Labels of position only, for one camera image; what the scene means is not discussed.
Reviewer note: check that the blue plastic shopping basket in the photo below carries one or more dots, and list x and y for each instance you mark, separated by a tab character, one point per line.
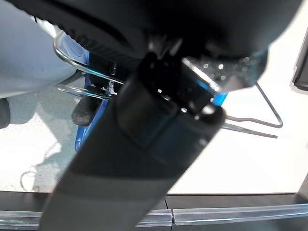
83	134

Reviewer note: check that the grey left robot leg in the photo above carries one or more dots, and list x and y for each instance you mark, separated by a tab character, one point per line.
29	53

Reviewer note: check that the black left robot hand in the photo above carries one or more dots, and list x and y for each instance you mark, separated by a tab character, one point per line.
132	168

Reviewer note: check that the black plinth shelf board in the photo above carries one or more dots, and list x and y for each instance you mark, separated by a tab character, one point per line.
216	199

